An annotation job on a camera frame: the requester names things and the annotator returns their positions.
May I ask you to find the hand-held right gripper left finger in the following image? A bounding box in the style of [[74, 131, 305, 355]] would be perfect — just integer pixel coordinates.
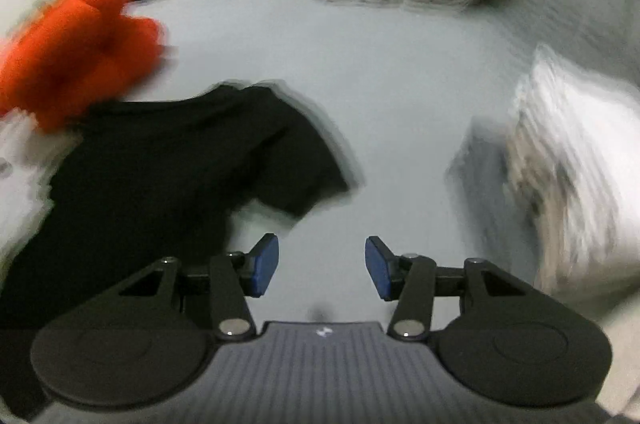
[[117, 233, 280, 340]]

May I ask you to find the grey bed sheet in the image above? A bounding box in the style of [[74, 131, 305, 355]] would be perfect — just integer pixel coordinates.
[[0, 0, 640, 424]]

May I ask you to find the folded white garment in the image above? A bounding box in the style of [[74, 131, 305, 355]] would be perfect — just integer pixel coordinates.
[[510, 46, 640, 255]]

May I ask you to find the orange pumpkin plush pillow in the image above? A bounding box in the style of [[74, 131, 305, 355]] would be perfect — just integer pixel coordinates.
[[0, 0, 168, 135]]

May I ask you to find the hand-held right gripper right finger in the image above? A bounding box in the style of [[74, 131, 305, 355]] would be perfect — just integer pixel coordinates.
[[364, 235, 531, 341]]

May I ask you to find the folded beige garment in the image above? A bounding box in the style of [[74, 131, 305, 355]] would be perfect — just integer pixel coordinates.
[[505, 129, 601, 295]]

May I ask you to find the black shirt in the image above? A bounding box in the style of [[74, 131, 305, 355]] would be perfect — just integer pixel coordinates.
[[0, 81, 361, 420]]

